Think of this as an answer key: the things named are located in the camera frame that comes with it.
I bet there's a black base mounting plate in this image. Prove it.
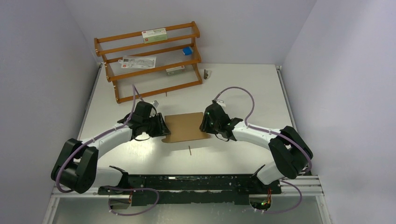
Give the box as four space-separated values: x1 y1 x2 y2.
98 174 282 206

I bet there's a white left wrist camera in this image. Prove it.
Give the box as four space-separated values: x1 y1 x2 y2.
150 100 159 108

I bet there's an orange wooden shelf rack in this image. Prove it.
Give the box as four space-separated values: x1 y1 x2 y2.
94 21 203 104

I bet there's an aluminium rail frame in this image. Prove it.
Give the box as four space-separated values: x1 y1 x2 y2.
53 63 330 224

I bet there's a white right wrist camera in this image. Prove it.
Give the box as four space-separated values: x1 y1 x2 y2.
215 99 226 108

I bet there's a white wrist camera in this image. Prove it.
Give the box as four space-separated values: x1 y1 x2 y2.
150 100 159 108
215 99 226 108

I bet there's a brown cardboard box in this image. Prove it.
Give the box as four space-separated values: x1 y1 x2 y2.
162 112 210 143

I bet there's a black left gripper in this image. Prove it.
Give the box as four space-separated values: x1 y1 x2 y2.
142 112 170 138

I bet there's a white flat blister package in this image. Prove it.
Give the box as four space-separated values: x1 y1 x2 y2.
118 56 156 69

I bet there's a small grey white clip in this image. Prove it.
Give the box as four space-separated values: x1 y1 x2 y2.
203 70 212 80

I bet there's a grey white small box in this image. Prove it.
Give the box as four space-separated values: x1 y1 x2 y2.
166 65 186 76

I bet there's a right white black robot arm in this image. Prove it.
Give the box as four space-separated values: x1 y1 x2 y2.
200 102 313 193

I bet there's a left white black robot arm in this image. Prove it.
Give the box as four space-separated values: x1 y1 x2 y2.
50 101 170 194

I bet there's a green white box top shelf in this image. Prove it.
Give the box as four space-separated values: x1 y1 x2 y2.
141 28 168 44

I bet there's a blue small box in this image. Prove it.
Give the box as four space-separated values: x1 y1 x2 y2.
182 46 194 56

